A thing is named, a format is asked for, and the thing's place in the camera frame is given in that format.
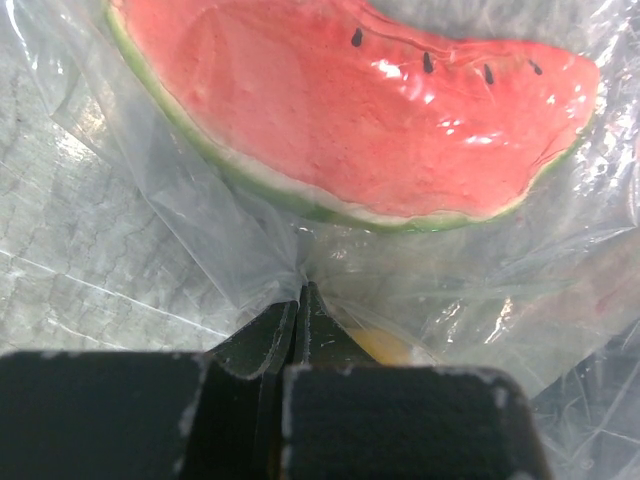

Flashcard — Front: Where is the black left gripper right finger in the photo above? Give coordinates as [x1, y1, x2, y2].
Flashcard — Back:
[280, 284, 552, 479]

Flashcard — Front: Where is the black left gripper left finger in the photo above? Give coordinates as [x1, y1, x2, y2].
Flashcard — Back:
[1, 302, 298, 479]

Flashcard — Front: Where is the yellow fake lemon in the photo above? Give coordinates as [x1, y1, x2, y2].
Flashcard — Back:
[346, 328, 413, 365]

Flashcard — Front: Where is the clear zip top bag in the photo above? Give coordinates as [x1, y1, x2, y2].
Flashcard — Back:
[1, 1, 639, 479]

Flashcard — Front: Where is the fake watermelon slice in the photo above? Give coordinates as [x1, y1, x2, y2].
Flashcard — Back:
[105, 1, 600, 231]

